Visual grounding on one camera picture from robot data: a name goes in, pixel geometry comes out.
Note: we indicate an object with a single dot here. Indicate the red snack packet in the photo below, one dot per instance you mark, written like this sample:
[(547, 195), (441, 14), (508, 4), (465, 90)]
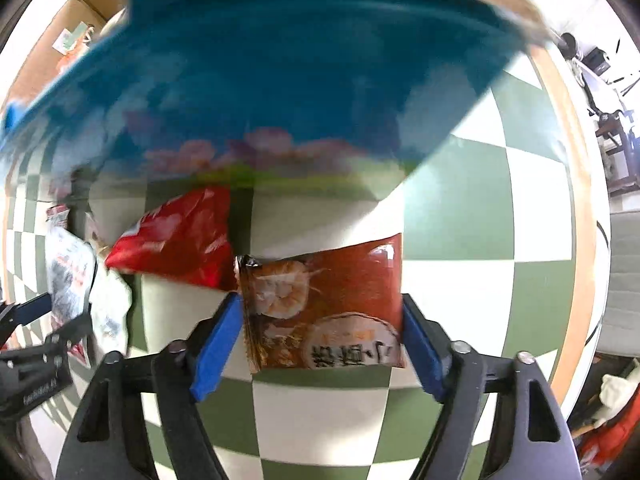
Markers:
[(180, 240)]

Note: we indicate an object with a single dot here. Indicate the white plush goose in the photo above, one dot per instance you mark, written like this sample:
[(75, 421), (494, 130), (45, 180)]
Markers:
[(615, 390)]

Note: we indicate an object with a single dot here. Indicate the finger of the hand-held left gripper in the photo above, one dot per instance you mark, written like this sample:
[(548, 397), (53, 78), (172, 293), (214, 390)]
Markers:
[(70, 332), (30, 310)]

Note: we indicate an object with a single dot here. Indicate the orange shrimp snack packet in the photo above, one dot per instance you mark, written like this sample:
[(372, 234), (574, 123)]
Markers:
[(325, 310)]

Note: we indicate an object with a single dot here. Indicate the dark wooden chair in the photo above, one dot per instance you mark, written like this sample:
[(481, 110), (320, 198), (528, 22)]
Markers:
[(622, 150)]

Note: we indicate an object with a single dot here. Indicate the red bag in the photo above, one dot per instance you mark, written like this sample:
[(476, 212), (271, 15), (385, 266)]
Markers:
[(615, 435)]

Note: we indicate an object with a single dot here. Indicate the blue printed cardboard box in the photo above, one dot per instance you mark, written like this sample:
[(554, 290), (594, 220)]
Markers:
[(300, 60)]

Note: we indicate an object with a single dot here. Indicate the white packet red grey print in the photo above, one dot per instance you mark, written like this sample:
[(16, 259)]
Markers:
[(70, 265)]

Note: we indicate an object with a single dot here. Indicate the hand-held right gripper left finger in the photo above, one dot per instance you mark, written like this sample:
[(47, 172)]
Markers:
[(217, 350)]

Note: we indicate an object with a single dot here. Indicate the green white checkered table mat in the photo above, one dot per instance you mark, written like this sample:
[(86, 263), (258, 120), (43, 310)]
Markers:
[(460, 210)]

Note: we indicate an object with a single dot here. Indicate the small red white packet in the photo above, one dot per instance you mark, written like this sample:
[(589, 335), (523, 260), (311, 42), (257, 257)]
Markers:
[(57, 215)]

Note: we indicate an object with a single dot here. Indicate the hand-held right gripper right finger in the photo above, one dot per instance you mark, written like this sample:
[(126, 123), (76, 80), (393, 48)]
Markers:
[(422, 350)]

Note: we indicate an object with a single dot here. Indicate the grey shell chair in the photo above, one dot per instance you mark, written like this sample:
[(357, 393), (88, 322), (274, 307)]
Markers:
[(625, 285)]

